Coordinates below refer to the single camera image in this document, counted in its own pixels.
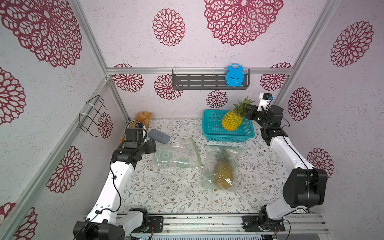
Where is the clear zip-top bag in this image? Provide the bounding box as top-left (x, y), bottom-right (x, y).
top-left (202, 144), bottom-right (244, 192)
top-left (152, 138), bottom-right (203, 169)

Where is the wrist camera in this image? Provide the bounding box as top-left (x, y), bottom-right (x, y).
top-left (257, 93), bottom-right (274, 112)
top-left (131, 121), bottom-right (147, 130)

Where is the brownish pineapple in bag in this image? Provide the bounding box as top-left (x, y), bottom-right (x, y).
top-left (213, 148), bottom-right (234, 190)

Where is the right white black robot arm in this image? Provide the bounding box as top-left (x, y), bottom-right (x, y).
top-left (246, 105), bottom-right (328, 232)

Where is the brown plush teddy bear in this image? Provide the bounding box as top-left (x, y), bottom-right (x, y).
top-left (119, 111), bottom-right (153, 144)

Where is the yellow pineapple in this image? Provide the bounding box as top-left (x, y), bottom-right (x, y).
top-left (222, 97), bottom-right (254, 131)

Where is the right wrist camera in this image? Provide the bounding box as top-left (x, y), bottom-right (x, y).
top-left (257, 93), bottom-right (274, 112)

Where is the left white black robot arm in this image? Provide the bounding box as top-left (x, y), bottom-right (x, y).
top-left (73, 121), bottom-right (157, 240)

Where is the grey wall shelf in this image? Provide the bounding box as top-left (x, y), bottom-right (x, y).
top-left (172, 69), bottom-right (250, 90)

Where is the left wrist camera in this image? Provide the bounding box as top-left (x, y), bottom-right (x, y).
top-left (131, 121), bottom-right (147, 130)

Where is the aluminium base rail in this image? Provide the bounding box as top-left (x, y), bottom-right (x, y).
top-left (77, 212), bottom-right (331, 240)

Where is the teal plastic basket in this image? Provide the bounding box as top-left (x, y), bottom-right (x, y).
top-left (202, 110), bottom-right (255, 143)

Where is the blue alarm clock toy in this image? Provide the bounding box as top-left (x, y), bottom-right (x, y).
top-left (225, 64), bottom-right (244, 87)

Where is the grey blue sponge block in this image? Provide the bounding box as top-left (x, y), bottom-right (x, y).
top-left (148, 129), bottom-right (171, 145)

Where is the black wire wall rack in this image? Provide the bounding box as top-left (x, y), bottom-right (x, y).
top-left (78, 95), bottom-right (112, 138)

